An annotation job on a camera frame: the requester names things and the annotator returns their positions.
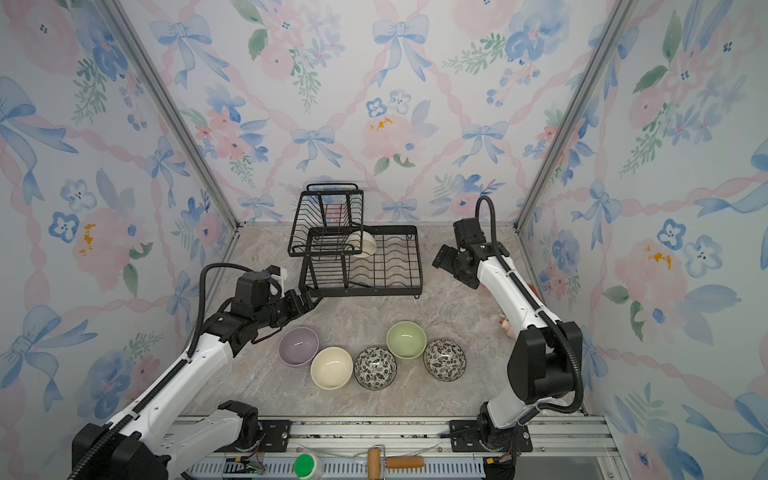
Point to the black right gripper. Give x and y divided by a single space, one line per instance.
445 259

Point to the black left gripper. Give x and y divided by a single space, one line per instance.
299 308

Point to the lavender bowl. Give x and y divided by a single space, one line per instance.
299 346

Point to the black wire dish rack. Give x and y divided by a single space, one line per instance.
342 256

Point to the light green bowl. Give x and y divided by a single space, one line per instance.
406 340

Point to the cream speckled bowl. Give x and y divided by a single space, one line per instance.
368 246

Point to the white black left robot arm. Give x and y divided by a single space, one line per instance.
142 442

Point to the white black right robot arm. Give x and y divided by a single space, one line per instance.
544 371

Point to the cream white bowl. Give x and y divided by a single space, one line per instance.
332 368

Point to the right black floral bowl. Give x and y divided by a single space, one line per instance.
445 360

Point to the black floral bowl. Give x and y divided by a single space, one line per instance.
445 360
375 368

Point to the left black floral bowl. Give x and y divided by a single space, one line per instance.
375 368

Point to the green round button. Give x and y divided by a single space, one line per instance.
308 467

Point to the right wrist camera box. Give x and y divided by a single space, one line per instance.
468 232

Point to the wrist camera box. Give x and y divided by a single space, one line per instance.
255 290
468 232

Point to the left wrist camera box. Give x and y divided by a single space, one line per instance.
255 290

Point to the wooden handled tool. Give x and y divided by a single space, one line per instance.
377 463

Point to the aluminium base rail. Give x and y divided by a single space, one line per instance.
550 447

